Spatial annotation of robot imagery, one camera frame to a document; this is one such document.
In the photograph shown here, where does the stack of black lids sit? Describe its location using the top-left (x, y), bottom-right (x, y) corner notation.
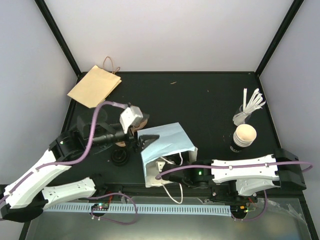
top-left (111, 148), bottom-right (130, 167)

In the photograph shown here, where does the light blue paper bag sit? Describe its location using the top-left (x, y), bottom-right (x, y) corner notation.
top-left (137, 122), bottom-right (198, 204)

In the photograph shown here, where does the stack of white paper cups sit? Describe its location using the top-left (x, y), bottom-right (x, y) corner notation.
top-left (229, 124), bottom-right (257, 153)

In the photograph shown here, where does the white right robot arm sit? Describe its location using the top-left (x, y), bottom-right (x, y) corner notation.
top-left (155, 148), bottom-right (307, 202)

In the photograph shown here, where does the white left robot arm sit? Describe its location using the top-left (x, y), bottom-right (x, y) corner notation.
top-left (0, 106), bottom-right (149, 223)

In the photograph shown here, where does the brown kraft paper bag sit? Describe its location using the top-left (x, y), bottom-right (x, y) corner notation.
top-left (67, 56), bottom-right (122, 109)

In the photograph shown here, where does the black circuit board with leds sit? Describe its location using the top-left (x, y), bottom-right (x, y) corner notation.
top-left (91, 203), bottom-right (110, 211)

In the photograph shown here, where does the clear cup of stirrers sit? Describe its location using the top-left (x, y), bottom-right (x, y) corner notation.
top-left (232, 88), bottom-right (266, 126)

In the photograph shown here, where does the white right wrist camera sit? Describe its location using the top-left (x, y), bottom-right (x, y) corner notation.
top-left (155, 161), bottom-right (166, 173)

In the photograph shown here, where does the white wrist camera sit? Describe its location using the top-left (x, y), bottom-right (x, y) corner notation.
top-left (119, 105), bottom-right (144, 134)
top-left (155, 161), bottom-right (166, 173)

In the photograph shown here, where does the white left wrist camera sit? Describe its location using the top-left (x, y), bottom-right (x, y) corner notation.
top-left (119, 105), bottom-right (144, 134)

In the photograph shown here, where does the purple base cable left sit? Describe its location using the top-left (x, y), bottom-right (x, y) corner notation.
top-left (87, 192), bottom-right (139, 225)

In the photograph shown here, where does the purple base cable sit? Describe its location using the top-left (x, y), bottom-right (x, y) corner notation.
top-left (87, 192), bottom-right (139, 225)
top-left (231, 190), bottom-right (270, 223)

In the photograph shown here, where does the light blue cable duct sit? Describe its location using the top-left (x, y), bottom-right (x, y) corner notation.
top-left (46, 202), bottom-right (231, 217)

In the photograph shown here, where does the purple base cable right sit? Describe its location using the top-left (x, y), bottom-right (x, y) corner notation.
top-left (231, 190), bottom-right (270, 223)

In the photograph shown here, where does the black frame post left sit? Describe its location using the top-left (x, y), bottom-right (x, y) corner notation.
top-left (34, 0), bottom-right (82, 78)

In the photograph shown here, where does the black frame post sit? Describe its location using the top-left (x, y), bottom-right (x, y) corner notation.
top-left (34, 0), bottom-right (82, 78)
top-left (255, 0), bottom-right (304, 77)

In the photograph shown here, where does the black frame post right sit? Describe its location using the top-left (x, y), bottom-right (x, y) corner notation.
top-left (255, 0), bottom-right (304, 77)

